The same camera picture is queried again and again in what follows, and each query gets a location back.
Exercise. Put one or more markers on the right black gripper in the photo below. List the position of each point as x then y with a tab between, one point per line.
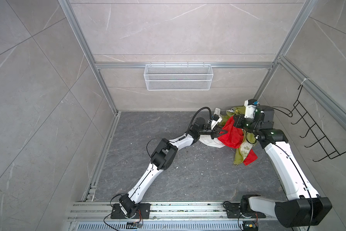
239	120

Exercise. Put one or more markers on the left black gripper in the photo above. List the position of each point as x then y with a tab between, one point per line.
218	130

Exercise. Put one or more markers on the red cloth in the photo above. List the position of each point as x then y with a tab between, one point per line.
233	135

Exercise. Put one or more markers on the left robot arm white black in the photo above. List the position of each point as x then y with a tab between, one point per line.
162	158

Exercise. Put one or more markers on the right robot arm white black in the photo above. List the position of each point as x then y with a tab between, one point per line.
304	205

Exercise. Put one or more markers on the white cloth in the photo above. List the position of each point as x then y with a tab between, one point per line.
206	139

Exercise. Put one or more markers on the green zippered jacket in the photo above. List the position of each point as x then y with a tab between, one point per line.
243	148

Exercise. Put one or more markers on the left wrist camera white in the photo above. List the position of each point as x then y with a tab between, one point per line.
215	120

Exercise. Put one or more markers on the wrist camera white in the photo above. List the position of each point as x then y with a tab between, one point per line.
215	120
250	108

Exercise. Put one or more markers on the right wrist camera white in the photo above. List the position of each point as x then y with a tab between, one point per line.
250	108

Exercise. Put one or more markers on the white wire mesh basket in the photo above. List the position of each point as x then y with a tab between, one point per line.
178	77

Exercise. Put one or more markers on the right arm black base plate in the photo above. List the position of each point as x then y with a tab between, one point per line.
233	211

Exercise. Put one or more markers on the black wire hook rack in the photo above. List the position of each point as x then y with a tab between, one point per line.
314	129

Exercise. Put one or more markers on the aluminium frame profiles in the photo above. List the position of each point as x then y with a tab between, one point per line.
257	49

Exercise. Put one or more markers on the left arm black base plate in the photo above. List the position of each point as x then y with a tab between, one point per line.
139	210

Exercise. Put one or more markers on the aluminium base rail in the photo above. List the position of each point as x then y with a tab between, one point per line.
166	216

